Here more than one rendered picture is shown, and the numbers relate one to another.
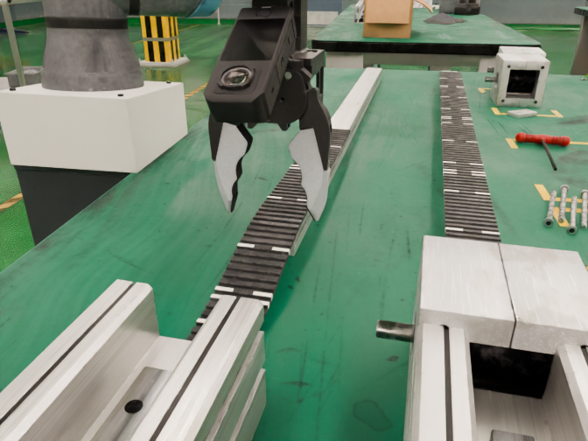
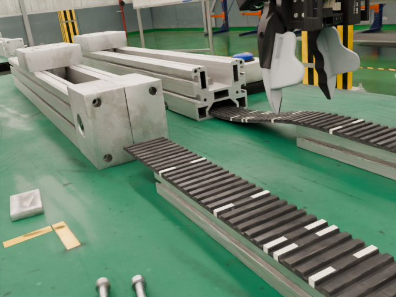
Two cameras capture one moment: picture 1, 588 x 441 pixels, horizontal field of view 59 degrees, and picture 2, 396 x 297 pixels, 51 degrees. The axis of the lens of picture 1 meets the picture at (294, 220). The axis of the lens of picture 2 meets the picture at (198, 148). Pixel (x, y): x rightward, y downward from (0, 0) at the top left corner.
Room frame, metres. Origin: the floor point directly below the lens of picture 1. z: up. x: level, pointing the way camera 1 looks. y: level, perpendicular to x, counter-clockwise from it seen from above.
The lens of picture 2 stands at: (0.74, -0.41, 0.96)
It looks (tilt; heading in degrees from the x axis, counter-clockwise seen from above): 20 degrees down; 139
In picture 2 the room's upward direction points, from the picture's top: 7 degrees counter-clockwise
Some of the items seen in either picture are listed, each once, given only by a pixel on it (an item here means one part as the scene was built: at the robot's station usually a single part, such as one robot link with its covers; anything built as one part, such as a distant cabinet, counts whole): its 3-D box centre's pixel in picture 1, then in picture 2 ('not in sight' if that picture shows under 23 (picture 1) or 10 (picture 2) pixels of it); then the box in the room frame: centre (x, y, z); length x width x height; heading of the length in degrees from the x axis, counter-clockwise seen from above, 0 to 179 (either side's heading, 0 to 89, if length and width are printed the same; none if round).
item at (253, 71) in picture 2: not in sight; (240, 76); (0.18, 0.21, 0.81); 0.10 x 0.08 x 0.06; 76
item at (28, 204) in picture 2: not in sight; (26, 204); (0.32, -0.29, 0.78); 0.05 x 0.03 x 0.01; 161
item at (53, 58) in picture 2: not in sight; (49, 62); (-0.16, -0.02, 0.87); 0.16 x 0.11 x 0.07; 166
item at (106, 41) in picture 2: not in sight; (100, 45); (-0.36, 0.22, 0.87); 0.16 x 0.11 x 0.07; 166
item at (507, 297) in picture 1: (473, 336); (126, 115); (0.27, -0.12, 0.83); 0.12 x 0.09 x 0.10; 76
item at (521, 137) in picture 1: (548, 152); not in sight; (0.76, -0.39, 0.79); 0.16 x 0.08 x 0.02; 163
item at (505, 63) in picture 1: (512, 80); not in sight; (1.14, -0.47, 0.83); 0.11 x 0.10 x 0.10; 78
